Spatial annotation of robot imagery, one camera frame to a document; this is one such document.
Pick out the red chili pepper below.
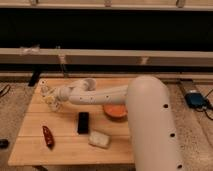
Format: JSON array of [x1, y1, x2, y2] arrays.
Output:
[[42, 126, 54, 149]]

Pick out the blue device on floor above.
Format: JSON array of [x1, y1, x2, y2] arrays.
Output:
[[184, 93, 206, 108]]

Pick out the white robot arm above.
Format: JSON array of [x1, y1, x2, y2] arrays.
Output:
[[53, 76, 185, 171]]

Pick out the black cable left floor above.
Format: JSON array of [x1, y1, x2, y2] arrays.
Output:
[[0, 83, 12, 98]]

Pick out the black rectangular block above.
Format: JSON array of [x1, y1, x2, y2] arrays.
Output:
[[77, 112, 89, 134]]

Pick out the white labelled plastic bottle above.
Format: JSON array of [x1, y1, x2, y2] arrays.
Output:
[[39, 81, 60, 112]]

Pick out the black object on floor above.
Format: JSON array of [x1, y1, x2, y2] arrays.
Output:
[[0, 139, 9, 149]]

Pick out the wooden table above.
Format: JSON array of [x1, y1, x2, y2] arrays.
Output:
[[7, 77, 164, 167]]

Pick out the orange bowl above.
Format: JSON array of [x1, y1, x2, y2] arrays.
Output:
[[103, 105, 127, 119]]

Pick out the long wooden rail beam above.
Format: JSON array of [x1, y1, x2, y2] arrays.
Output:
[[0, 48, 213, 67]]

